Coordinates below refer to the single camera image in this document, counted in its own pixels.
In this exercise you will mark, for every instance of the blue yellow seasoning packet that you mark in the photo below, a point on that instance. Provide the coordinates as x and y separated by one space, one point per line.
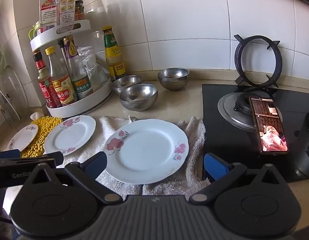
67 8

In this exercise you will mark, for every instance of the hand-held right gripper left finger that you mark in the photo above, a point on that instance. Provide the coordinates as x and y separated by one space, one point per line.
95 165

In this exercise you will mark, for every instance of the white two-tier turntable rack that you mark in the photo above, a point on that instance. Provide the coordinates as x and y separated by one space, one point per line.
69 110

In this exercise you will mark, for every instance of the yellow chenille mat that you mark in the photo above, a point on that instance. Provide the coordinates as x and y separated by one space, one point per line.
42 132

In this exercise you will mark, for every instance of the black appliance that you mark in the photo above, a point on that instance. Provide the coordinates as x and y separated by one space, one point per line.
307 155

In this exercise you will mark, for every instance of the green yellow label bottle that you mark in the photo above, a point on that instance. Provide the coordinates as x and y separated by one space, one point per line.
114 55

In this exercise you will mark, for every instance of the yellow cap vinegar bottle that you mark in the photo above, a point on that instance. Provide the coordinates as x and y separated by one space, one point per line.
63 90

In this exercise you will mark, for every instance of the white plate pink flowers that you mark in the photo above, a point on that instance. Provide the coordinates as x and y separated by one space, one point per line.
69 135
147 152

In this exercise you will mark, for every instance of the garlic bulb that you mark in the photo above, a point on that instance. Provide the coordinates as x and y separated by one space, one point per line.
35 116

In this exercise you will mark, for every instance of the stainless steel bowl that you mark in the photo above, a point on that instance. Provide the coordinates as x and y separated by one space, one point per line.
138 101
127 81
173 83

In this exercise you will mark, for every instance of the red white seasoning packet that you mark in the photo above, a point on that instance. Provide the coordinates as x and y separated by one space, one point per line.
48 12

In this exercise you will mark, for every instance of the green lid jar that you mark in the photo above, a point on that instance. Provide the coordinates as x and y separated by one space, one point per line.
79 11

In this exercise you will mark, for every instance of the white terry towel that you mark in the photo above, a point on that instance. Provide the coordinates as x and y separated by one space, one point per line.
192 135

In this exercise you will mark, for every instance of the smartphone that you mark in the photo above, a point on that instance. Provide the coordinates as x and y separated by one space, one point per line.
269 130

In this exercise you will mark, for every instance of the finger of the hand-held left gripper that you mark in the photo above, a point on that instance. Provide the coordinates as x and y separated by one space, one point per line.
8 153
54 158

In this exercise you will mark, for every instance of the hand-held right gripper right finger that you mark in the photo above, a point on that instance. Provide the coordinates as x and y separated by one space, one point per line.
214 167

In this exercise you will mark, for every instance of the clear plastic container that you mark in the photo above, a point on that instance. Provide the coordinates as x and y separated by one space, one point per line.
9 87

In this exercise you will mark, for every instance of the red label sauce bottle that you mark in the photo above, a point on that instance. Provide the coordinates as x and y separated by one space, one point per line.
45 90

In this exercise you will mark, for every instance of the round metal stove burner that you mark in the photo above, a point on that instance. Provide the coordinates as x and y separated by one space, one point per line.
227 107

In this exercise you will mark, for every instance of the clear plastic bag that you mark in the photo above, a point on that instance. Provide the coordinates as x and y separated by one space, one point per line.
94 67

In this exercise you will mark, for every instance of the white plate multicoloured flowers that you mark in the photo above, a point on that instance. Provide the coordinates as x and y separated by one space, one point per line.
22 138

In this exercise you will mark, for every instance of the black glass gas stove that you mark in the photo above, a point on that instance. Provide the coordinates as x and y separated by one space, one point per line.
232 142

